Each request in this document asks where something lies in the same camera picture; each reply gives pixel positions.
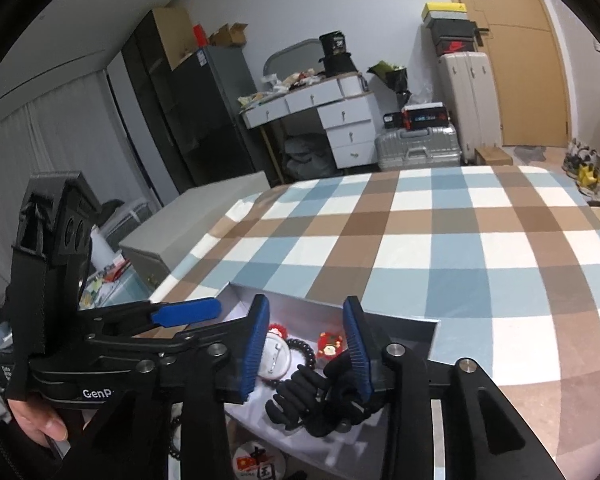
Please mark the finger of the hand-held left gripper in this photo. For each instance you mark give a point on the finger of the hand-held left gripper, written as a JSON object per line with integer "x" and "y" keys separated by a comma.
{"x": 200, "y": 336}
{"x": 185, "y": 311}

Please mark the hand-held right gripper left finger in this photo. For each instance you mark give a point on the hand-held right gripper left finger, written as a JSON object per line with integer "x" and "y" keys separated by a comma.
{"x": 255, "y": 345}

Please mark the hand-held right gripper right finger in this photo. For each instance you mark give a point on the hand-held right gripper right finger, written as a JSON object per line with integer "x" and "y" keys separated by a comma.
{"x": 358, "y": 355}

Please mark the white round pin badge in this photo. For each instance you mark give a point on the white round pin badge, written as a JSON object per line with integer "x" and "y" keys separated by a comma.
{"x": 276, "y": 360}

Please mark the red white round badge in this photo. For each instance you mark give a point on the red white round badge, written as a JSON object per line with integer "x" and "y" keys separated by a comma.
{"x": 257, "y": 462}
{"x": 330, "y": 345}

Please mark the silver cardboard box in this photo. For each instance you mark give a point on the silver cardboard box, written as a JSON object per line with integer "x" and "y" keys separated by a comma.
{"x": 410, "y": 330}

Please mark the person's left hand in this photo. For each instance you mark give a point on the person's left hand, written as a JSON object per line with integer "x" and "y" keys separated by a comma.
{"x": 35, "y": 420}

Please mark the glass side table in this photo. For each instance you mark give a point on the glass side table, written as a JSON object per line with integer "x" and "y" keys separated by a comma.
{"x": 125, "y": 290}

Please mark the white cylinder bottle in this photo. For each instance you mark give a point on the white cylinder bottle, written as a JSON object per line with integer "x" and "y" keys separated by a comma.
{"x": 101, "y": 250}

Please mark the grey ottoman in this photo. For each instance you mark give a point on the grey ottoman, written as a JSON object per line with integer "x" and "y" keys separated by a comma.
{"x": 195, "y": 220}

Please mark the dark blanket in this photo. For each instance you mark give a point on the dark blanket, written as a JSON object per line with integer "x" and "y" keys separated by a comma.
{"x": 112, "y": 208}

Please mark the grey mattress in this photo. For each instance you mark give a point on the grey mattress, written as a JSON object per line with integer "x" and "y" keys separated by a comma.
{"x": 132, "y": 217}

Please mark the checked tablecloth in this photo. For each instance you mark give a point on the checked tablecloth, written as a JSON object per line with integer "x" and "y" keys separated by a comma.
{"x": 430, "y": 260}

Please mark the white curtain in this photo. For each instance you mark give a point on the white curtain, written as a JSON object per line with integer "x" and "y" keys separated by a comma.
{"x": 55, "y": 140}

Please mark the grey bag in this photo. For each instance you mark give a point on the grey bag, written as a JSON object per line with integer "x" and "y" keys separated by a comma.
{"x": 307, "y": 160}

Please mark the dark grey refrigerator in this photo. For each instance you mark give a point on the dark grey refrigerator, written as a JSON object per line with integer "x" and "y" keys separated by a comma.
{"x": 215, "y": 120}

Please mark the black wardrobe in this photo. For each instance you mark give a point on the black wardrobe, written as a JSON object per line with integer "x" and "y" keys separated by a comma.
{"x": 155, "y": 110}

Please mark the silver suitcase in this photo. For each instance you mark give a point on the silver suitcase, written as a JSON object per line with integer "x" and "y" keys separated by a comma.
{"x": 420, "y": 150}

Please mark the white desk with drawers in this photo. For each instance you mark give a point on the white desk with drawers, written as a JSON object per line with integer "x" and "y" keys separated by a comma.
{"x": 350, "y": 130}

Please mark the small black box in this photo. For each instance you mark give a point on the small black box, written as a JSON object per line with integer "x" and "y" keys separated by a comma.
{"x": 392, "y": 120}

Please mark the small wooden box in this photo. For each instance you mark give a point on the small wooden box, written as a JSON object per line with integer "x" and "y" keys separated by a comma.
{"x": 494, "y": 156}

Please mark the black box with red edge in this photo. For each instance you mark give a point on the black box with red edge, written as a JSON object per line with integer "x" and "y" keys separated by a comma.
{"x": 425, "y": 117}

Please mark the grey floor mat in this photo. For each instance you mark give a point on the grey floor mat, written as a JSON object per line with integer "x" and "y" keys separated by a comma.
{"x": 530, "y": 152}

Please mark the clear plastic bag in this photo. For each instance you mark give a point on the clear plastic bag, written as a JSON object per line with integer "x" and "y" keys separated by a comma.
{"x": 425, "y": 97}

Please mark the white suitcase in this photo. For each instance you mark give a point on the white suitcase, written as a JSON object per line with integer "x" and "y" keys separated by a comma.
{"x": 470, "y": 110}

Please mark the flat cardboard sheet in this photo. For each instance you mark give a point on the flat cardboard sheet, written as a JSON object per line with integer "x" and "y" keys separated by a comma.
{"x": 175, "y": 35}

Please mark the open cardboard box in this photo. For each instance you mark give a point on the open cardboard box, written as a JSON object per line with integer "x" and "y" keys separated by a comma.
{"x": 227, "y": 36}

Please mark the black wrapped flower bouquet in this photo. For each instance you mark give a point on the black wrapped flower bouquet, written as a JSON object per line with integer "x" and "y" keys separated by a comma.
{"x": 392, "y": 77}

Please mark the black bag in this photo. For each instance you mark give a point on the black bag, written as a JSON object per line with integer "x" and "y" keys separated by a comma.
{"x": 339, "y": 65}

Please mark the pile of shoes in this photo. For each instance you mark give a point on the pile of shoes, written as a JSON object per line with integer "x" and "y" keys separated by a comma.
{"x": 587, "y": 170}

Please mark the black printed box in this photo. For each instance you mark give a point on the black printed box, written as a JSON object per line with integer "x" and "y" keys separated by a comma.
{"x": 332, "y": 44}

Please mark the black red shoe box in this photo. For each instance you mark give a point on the black red shoe box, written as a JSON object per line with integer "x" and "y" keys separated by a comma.
{"x": 455, "y": 45}

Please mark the wooden door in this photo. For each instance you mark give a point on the wooden door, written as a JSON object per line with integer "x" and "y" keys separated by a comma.
{"x": 520, "y": 70}

